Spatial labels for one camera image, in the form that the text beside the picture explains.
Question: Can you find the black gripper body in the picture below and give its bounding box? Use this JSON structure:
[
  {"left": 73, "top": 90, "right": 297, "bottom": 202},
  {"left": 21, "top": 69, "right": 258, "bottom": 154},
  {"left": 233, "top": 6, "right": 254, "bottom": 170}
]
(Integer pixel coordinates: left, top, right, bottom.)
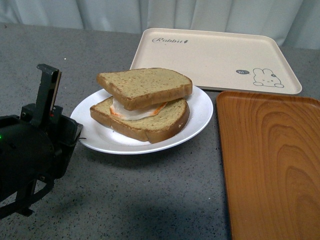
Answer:
[{"left": 0, "top": 103, "right": 83, "bottom": 219}]

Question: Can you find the black upright gripper finger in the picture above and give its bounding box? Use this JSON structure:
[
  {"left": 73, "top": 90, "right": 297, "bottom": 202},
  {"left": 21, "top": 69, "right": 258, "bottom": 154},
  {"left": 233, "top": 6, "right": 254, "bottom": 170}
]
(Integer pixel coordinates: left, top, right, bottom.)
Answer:
[{"left": 31, "top": 63, "right": 62, "bottom": 126}]

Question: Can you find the white round plate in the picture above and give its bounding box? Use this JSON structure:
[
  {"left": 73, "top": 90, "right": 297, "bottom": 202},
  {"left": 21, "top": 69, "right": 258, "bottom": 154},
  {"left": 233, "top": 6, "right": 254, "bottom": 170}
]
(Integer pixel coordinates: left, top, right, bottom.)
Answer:
[{"left": 71, "top": 86, "right": 214, "bottom": 155}]

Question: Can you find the bread slice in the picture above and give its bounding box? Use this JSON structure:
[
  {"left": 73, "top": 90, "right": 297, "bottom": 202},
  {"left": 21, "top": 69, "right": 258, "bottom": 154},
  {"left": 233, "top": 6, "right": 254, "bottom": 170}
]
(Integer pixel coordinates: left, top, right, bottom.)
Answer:
[
  {"left": 96, "top": 68, "right": 193, "bottom": 111},
  {"left": 90, "top": 96, "right": 190, "bottom": 144}
]

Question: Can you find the fried egg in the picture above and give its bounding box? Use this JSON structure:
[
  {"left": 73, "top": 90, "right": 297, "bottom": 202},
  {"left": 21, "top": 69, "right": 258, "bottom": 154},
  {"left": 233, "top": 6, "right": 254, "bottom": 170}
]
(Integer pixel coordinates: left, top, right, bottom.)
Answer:
[{"left": 110, "top": 98, "right": 167, "bottom": 121}]

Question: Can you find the beige rabbit tray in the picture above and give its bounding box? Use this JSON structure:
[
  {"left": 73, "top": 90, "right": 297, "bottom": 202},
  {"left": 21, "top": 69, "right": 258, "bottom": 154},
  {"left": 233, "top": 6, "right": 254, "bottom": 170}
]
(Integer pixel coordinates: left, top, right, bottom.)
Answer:
[{"left": 131, "top": 28, "right": 302, "bottom": 95}]

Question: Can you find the brown wooden tray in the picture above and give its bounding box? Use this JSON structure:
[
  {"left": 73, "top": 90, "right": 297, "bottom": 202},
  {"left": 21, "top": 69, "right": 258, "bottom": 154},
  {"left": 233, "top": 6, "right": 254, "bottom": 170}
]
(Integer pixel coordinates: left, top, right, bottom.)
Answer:
[{"left": 216, "top": 91, "right": 320, "bottom": 240}]

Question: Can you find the grey-white curtain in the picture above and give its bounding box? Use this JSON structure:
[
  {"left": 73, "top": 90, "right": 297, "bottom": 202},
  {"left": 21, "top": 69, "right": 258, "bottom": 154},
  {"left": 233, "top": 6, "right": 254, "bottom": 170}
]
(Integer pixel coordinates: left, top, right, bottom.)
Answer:
[{"left": 0, "top": 0, "right": 320, "bottom": 49}]

